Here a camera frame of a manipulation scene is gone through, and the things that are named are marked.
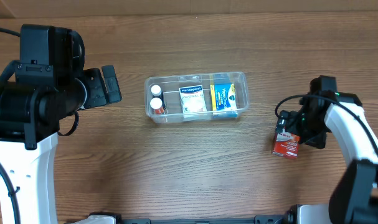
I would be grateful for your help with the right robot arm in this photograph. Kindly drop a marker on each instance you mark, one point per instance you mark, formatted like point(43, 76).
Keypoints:
point(352, 200)

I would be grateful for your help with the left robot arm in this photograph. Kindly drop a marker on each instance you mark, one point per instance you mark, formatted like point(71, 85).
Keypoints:
point(47, 83)

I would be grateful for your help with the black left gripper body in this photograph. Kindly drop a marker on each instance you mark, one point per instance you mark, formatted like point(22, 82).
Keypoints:
point(95, 88)

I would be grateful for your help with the dark bottle white cap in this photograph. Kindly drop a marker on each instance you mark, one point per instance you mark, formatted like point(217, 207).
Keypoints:
point(157, 92)

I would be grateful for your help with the red white small box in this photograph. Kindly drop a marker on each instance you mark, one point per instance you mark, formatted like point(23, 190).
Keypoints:
point(286, 145)

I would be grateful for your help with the clear plastic container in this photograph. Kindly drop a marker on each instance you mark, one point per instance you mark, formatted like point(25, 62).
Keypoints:
point(172, 102)

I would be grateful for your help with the white Hansaplast box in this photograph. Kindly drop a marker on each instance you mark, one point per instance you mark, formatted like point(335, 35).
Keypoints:
point(192, 99)

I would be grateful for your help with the blue yellow VapoDrops box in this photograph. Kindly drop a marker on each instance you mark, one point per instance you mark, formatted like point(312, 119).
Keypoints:
point(223, 100)

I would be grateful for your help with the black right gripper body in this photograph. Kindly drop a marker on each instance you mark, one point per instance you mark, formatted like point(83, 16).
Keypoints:
point(311, 134)

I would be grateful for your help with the orange vitamin tube white cap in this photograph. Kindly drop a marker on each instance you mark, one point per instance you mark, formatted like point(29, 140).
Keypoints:
point(157, 105)

